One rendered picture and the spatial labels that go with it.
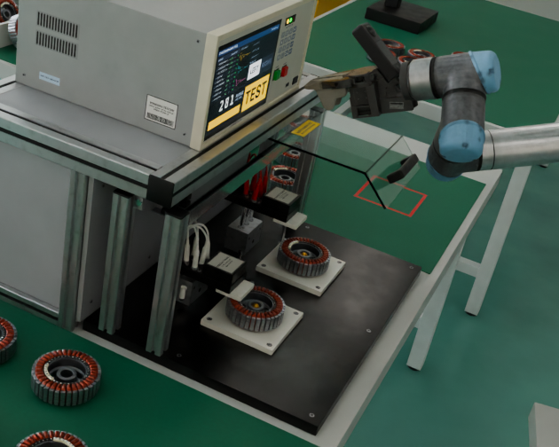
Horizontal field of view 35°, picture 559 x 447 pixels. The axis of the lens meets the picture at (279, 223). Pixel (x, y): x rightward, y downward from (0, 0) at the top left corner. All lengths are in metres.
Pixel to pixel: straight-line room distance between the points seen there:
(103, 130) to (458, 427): 1.71
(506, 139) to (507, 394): 1.55
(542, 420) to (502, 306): 1.83
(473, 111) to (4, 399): 0.91
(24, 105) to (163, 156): 0.28
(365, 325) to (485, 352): 1.51
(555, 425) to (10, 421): 0.97
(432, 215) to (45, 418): 1.22
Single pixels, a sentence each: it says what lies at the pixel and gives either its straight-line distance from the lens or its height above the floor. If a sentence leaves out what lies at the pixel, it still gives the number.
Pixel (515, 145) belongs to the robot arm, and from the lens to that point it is 1.68.
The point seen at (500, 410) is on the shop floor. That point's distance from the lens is 3.02.
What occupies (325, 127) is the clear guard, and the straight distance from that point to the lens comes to 1.85.
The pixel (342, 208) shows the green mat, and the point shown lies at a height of 0.75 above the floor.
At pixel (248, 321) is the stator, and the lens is 1.65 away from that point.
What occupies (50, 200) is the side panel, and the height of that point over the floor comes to 0.99.
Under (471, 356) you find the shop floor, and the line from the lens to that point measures 3.20.
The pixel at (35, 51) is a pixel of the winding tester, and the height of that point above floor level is 1.18.
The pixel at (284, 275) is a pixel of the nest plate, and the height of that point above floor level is 0.78.
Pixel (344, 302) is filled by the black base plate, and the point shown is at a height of 0.77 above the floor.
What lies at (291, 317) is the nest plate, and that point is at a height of 0.78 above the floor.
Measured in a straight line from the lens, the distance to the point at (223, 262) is 1.68.
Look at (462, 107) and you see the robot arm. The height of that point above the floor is 1.26.
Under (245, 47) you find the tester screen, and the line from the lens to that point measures 1.56.
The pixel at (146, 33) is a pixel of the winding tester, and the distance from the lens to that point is 1.51.
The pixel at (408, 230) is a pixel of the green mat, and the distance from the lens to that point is 2.22.
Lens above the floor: 1.75
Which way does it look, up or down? 29 degrees down
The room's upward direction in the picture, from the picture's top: 12 degrees clockwise
